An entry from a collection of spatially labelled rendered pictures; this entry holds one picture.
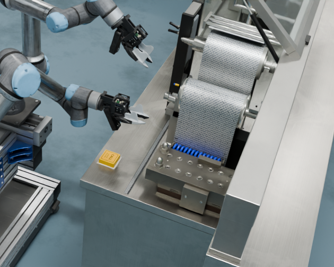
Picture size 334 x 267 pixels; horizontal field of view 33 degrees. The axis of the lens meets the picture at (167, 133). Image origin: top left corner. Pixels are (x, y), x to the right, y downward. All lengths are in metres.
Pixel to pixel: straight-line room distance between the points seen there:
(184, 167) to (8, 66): 0.78
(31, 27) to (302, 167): 1.43
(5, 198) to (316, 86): 1.83
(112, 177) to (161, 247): 0.37
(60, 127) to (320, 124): 2.37
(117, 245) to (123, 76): 2.24
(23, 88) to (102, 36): 2.92
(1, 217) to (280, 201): 1.84
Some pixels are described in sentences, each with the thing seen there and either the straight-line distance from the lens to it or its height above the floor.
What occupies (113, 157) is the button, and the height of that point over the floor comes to 0.92.
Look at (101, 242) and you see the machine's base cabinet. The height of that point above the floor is 0.56.
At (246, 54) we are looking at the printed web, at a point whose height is 1.39.
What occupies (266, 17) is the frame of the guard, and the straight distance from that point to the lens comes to 1.80.
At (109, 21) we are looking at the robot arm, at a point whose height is 1.49.
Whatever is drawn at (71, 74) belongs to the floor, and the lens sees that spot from 4.50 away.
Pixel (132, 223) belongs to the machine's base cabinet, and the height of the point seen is 0.76.
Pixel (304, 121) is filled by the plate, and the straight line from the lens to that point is 1.96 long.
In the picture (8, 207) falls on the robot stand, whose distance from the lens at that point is 3.17.
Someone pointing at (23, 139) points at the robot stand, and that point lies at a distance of 2.82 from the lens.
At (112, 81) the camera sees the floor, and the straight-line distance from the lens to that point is 4.45.
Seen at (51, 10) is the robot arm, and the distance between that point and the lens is 2.23.
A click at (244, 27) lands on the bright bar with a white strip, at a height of 1.46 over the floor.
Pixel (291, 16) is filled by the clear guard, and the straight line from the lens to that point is 1.98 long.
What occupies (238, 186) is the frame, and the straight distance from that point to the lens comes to 1.32.
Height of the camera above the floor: 2.55
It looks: 40 degrees down
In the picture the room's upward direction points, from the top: 10 degrees clockwise
